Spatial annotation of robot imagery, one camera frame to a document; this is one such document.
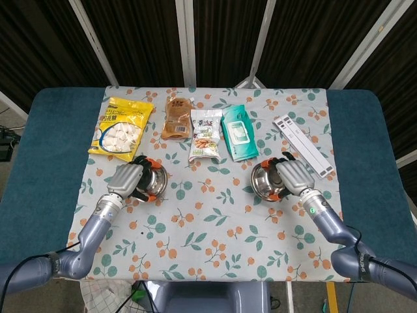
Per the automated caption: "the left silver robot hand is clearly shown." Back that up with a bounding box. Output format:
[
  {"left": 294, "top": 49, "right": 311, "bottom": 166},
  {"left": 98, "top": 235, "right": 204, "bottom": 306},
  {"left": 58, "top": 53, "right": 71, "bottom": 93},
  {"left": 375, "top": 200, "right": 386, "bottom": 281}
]
[{"left": 106, "top": 155, "right": 164, "bottom": 203}]

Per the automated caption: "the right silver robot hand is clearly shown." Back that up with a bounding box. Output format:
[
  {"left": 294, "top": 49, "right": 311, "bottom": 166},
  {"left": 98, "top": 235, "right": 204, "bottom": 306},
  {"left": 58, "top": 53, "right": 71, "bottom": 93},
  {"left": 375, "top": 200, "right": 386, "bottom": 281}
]
[{"left": 260, "top": 151, "right": 316, "bottom": 200}]

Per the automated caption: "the steel bowl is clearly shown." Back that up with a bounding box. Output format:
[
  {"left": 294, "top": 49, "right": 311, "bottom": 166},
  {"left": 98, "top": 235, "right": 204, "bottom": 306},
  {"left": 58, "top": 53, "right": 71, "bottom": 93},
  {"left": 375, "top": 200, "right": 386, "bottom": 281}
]
[
  {"left": 136, "top": 161, "right": 169, "bottom": 200},
  {"left": 250, "top": 161, "right": 287, "bottom": 200}
]

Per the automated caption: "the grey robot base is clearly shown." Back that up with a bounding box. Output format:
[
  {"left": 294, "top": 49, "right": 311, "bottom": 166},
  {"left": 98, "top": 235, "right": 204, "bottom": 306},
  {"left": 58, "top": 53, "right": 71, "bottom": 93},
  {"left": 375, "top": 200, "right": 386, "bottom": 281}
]
[{"left": 148, "top": 280, "right": 271, "bottom": 313}]

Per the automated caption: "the floral tablecloth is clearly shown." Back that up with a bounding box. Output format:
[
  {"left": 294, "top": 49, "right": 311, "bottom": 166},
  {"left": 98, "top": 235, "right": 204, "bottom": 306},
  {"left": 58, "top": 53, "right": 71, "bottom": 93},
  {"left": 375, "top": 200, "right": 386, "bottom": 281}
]
[{"left": 60, "top": 85, "right": 351, "bottom": 283}]

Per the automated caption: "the yellow marshmallow bag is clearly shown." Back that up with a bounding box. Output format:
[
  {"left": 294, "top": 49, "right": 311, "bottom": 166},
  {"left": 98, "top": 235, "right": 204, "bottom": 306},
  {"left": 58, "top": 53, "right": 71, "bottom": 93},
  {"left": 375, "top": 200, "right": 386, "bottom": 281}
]
[{"left": 87, "top": 96, "right": 154, "bottom": 165}]

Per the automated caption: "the green wet wipes pack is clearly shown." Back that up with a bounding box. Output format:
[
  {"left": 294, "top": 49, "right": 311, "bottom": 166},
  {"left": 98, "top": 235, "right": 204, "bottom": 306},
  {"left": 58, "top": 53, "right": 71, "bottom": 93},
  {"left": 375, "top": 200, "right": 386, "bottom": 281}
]
[{"left": 220, "top": 104, "right": 260, "bottom": 163}]

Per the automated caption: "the brown bread package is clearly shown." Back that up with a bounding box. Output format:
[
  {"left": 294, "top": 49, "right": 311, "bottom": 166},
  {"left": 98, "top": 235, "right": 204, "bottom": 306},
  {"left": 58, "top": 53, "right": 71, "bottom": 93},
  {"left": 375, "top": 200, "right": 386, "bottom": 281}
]
[{"left": 161, "top": 96, "right": 196, "bottom": 141}]

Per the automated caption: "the blue table cover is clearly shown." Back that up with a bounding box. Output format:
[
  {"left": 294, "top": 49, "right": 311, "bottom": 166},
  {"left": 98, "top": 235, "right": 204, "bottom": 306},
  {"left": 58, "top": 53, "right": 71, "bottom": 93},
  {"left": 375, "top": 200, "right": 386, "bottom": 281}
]
[{"left": 0, "top": 87, "right": 407, "bottom": 284}]

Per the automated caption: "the white nut snack bag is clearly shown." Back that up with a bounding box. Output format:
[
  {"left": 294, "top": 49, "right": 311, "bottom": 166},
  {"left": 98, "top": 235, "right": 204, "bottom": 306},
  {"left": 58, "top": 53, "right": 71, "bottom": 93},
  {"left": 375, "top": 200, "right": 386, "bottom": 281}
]
[{"left": 188, "top": 109, "right": 223, "bottom": 164}]

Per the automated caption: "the black power strip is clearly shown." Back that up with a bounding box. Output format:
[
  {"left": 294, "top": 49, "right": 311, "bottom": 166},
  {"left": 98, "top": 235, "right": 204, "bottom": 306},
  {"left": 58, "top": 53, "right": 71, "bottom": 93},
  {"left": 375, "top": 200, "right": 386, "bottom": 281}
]
[{"left": 0, "top": 126, "right": 21, "bottom": 161}]

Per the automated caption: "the white metal frame post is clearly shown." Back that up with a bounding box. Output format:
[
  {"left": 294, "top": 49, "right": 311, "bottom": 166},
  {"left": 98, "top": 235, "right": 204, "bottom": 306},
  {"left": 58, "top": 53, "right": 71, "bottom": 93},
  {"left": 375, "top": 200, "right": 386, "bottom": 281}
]
[
  {"left": 249, "top": 0, "right": 278, "bottom": 87},
  {"left": 175, "top": 0, "right": 198, "bottom": 88},
  {"left": 328, "top": 0, "right": 407, "bottom": 89},
  {"left": 68, "top": 0, "right": 120, "bottom": 87},
  {"left": 395, "top": 148, "right": 417, "bottom": 170}
]

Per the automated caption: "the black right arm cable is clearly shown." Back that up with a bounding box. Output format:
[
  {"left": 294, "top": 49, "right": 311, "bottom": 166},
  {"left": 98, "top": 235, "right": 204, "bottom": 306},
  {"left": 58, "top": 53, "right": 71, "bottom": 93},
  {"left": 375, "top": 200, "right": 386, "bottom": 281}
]
[{"left": 345, "top": 224, "right": 417, "bottom": 271}]

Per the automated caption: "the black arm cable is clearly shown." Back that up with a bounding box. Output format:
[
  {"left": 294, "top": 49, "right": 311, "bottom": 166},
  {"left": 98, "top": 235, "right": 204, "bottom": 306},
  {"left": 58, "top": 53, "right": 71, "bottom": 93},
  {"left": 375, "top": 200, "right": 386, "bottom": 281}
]
[
  {"left": 345, "top": 224, "right": 417, "bottom": 271},
  {"left": 0, "top": 241, "right": 81, "bottom": 297}
]

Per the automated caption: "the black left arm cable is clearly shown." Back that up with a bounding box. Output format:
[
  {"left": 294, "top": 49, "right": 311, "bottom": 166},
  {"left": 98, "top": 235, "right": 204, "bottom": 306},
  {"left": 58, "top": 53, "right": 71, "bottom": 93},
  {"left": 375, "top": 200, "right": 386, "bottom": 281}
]
[{"left": 0, "top": 241, "right": 81, "bottom": 297}]

